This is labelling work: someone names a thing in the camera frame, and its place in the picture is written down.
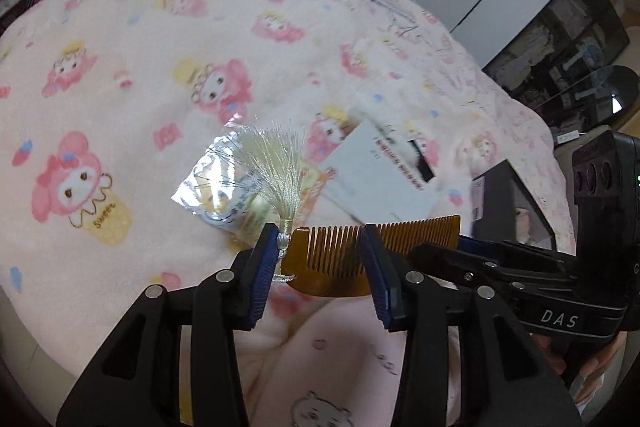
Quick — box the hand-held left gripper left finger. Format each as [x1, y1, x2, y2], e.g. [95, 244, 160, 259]
[56, 223, 281, 427]

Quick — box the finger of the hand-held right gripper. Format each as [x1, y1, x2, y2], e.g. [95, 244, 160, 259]
[409, 243, 576, 299]
[457, 234, 576, 270]

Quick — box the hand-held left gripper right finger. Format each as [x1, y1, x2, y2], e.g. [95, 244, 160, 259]
[361, 224, 583, 427]

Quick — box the wooden comb with cream tassel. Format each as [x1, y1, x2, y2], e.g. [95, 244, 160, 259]
[235, 114, 462, 298]

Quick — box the black cardboard box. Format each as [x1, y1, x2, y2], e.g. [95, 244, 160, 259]
[472, 159, 557, 253]

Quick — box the white paper envelope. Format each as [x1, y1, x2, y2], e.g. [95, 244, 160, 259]
[320, 122, 441, 228]

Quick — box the person's right hand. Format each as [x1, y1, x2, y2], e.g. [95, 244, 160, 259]
[531, 332, 630, 418]

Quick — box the silver foil packet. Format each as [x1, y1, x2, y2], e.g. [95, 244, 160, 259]
[170, 119, 281, 233]

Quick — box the black glass cabinet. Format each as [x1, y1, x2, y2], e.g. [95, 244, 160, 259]
[482, 0, 631, 128]

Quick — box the pink printed blanket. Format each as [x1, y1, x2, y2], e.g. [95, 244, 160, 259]
[0, 0, 576, 427]

